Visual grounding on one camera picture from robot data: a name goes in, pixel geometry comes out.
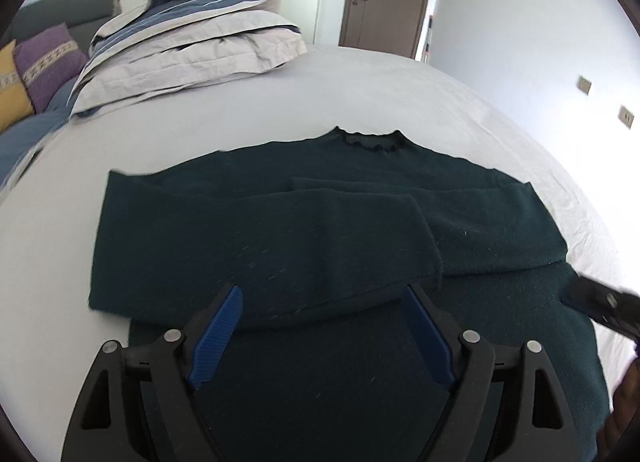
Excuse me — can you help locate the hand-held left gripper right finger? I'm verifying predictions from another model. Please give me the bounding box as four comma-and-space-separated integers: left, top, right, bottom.
401, 283, 581, 462

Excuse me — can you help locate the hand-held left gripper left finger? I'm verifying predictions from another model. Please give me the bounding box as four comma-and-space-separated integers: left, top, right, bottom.
60, 283, 246, 462

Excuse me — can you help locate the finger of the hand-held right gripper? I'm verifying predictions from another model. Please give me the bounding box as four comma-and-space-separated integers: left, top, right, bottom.
559, 274, 640, 343

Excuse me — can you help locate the dark green sweater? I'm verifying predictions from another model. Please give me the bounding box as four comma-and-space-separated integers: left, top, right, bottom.
87, 127, 611, 462

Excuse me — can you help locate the person's right hand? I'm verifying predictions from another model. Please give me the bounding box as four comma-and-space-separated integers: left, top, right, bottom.
597, 358, 640, 460

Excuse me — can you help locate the white bed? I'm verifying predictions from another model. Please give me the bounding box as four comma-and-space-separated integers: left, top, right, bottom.
0, 44, 636, 462

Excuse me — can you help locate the blue blanket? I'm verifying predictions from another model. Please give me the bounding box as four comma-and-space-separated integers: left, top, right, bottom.
0, 76, 81, 189

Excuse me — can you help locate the purple cushion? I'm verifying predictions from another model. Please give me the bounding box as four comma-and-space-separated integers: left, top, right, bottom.
12, 22, 90, 112

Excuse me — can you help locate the yellow cushion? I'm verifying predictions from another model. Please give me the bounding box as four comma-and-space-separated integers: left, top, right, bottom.
0, 40, 36, 135

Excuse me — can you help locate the striped folded duvet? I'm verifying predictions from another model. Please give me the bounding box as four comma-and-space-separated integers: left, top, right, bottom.
90, 0, 282, 58

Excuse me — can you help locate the grey upholstered headboard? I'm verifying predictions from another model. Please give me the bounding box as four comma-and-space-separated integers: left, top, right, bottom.
0, 0, 120, 58

